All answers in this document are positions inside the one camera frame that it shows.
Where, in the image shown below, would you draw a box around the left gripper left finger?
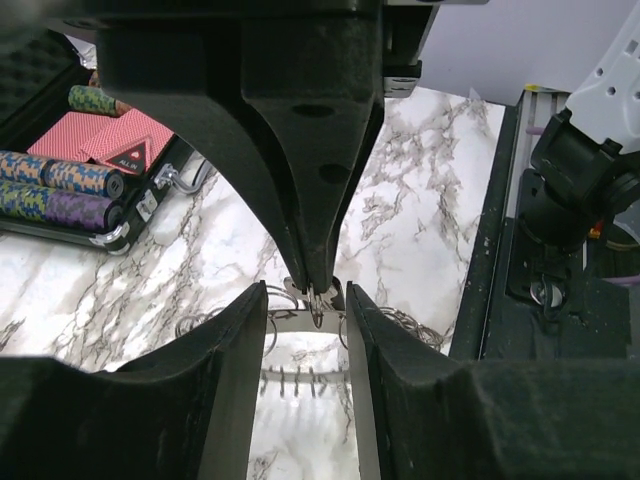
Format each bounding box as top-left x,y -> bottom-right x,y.
1,283 -> 268,479

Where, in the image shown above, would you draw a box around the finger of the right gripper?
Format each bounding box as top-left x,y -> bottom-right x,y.
94,1 -> 305,285

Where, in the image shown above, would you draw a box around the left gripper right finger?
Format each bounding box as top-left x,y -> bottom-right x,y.
346,283 -> 639,479

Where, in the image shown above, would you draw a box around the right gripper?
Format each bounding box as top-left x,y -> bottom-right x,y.
241,0 -> 486,292

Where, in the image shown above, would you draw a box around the round metal keyring disc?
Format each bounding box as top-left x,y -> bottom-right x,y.
174,274 -> 446,399

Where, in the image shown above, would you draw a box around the key with black tag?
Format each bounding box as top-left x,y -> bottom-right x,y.
283,277 -> 345,329

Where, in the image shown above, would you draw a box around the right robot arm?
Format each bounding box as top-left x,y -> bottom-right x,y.
68,1 -> 639,293

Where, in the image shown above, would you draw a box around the green poker chip stack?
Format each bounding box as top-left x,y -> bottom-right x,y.
68,85 -> 132,118

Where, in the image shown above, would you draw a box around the pink playing card deck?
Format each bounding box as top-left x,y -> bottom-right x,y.
27,109 -> 173,169

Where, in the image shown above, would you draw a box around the black poker chip case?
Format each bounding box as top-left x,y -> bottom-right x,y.
1,31 -> 212,255

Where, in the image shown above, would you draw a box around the black front mounting rail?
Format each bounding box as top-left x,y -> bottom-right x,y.
449,93 -> 639,361

